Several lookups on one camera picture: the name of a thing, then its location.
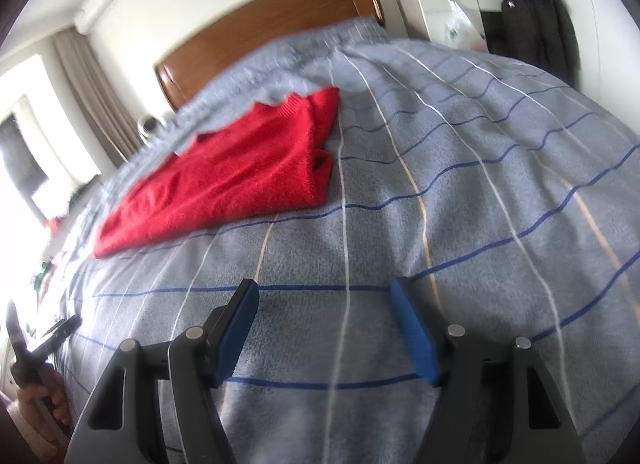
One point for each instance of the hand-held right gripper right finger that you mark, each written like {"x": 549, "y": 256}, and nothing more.
{"x": 415, "y": 331}

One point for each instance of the window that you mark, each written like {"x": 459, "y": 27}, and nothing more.
{"x": 30, "y": 144}

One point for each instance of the person's left hand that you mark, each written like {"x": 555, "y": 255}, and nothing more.
{"x": 47, "y": 409}

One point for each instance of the white security camera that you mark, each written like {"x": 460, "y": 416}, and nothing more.
{"x": 149, "y": 127}

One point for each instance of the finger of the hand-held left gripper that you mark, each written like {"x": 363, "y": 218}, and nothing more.
{"x": 55, "y": 335}
{"x": 16, "y": 339}

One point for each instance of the beige curtain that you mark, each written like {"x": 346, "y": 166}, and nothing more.
{"x": 95, "y": 94}

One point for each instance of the grey striped blanket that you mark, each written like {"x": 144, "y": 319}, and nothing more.
{"x": 425, "y": 184}

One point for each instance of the white plastic bag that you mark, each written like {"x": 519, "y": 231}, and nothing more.
{"x": 462, "y": 27}

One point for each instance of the wooden headboard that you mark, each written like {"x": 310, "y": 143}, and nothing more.
{"x": 260, "y": 19}

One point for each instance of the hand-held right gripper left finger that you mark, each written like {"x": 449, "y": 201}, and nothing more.
{"x": 235, "y": 331}

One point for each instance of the white wardrobe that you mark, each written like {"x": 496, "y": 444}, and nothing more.
{"x": 610, "y": 19}

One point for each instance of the black puffer jacket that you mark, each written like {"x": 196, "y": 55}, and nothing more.
{"x": 530, "y": 29}

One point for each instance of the red sweater with white print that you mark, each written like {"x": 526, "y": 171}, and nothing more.
{"x": 225, "y": 179}

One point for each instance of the white dresser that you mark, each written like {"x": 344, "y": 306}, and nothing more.
{"x": 430, "y": 14}

